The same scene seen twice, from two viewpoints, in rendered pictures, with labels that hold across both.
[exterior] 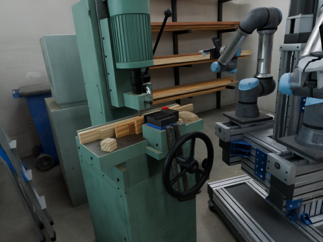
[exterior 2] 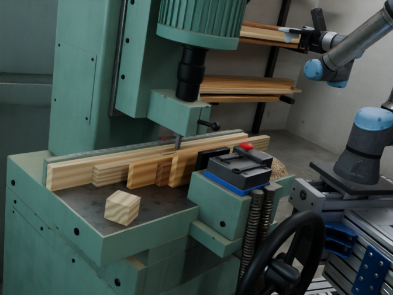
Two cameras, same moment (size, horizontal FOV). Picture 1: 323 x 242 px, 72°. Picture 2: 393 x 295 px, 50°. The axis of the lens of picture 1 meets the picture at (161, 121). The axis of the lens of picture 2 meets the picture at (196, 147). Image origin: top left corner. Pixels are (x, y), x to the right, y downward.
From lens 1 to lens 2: 0.28 m
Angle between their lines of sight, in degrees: 10
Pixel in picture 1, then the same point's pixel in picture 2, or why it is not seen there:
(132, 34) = not seen: outside the picture
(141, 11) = not seen: outside the picture
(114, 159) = (131, 243)
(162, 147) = (235, 232)
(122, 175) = (135, 277)
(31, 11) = not seen: outside the picture
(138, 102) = (186, 120)
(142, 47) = (233, 7)
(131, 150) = (166, 225)
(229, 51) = (352, 47)
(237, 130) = (335, 203)
